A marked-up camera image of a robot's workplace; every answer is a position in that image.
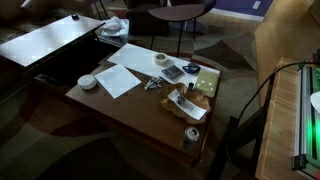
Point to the olive green book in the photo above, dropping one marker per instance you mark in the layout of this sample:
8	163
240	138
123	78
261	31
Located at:
206	81

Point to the metal keys bunch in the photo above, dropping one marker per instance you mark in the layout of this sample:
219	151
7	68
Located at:
153	83

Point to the dark pen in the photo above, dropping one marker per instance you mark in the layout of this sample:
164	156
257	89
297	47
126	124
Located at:
164	79

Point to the grey calculator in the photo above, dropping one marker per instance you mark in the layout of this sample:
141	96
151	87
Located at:
172	72

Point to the small black cylinder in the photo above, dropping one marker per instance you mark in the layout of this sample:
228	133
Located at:
190	86

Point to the brown wooden coffee table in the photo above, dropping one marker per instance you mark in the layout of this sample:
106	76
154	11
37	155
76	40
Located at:
140	113

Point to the white tape roll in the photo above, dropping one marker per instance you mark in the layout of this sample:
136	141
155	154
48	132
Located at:
156	59

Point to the long white paper receipt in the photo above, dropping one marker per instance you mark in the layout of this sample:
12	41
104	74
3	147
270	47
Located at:
194	108

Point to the large white paper sheet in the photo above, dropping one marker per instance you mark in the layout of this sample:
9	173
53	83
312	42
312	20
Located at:
136	58

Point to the printed white paper sheet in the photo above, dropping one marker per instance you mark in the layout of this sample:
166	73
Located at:
116	80

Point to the silver soda can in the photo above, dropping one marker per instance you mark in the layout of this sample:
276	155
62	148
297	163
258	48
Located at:
191	134

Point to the round white disc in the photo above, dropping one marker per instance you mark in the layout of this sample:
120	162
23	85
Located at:
87	81

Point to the round dark side table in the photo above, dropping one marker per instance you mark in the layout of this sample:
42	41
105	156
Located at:
176	12

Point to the dark wooden chair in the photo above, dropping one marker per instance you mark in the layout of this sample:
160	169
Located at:
230	143

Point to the small black object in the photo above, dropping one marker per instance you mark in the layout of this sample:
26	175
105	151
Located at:
75	16

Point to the patterned area rug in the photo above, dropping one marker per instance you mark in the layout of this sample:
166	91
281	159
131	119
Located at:
50	156

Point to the white round object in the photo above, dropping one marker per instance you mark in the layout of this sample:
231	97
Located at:
316	101

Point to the white wall outlet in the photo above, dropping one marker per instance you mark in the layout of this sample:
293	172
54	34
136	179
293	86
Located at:
256	4

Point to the aluminium rail frame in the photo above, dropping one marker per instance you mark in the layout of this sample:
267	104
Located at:
301	110

